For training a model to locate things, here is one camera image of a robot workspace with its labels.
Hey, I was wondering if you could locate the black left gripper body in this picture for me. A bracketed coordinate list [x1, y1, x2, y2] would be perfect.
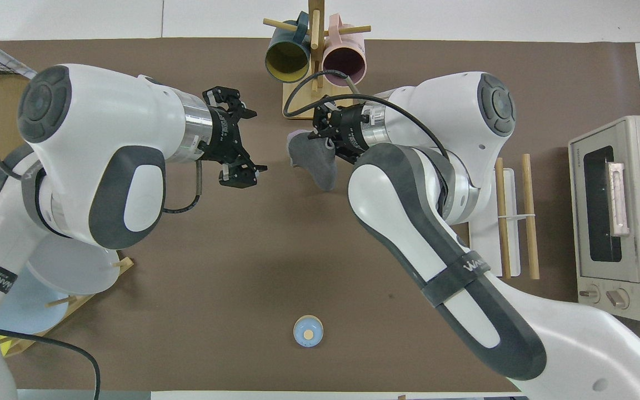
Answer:
[202, 104, 246, 163]

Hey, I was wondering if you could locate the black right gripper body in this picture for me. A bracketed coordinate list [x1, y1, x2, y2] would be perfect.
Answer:
[319, 103, 368, 166]

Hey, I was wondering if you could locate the purple grey towel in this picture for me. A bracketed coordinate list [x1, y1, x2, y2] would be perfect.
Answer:
[287, 130, 338, 193]

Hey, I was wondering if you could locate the wooden plate rack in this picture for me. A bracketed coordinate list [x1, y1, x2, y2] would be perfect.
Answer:
[0, 256, 134, 357]

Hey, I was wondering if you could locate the white wooden towel rack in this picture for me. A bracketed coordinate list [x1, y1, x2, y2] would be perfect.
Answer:
[467, 154, 540, 280]

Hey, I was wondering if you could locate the wooden mug tree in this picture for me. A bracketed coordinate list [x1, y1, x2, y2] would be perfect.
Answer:
[263, 0, 372, 121]

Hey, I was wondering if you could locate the pink mug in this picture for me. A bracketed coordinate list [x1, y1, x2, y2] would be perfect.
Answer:
[322, 14, 367, 88]

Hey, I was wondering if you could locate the dark teal mug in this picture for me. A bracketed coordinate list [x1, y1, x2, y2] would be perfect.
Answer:
[264, 11, 312, 84]

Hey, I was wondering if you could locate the brown table mat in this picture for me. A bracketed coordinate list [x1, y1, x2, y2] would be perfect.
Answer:
[0, 38, 640, 392]

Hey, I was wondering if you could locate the blue round call bell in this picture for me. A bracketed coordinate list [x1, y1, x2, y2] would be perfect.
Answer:
[293, 314, 324, 348]

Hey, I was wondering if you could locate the grey plate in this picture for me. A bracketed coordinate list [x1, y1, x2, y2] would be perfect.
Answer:
[26, 233, 121, 296]

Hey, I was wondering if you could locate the white patterned paper sheet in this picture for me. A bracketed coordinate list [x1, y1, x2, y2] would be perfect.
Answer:
[0, 29, 38, 81]

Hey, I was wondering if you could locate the light blue plate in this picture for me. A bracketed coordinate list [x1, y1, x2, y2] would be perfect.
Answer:
[0, 267, 71, 336]

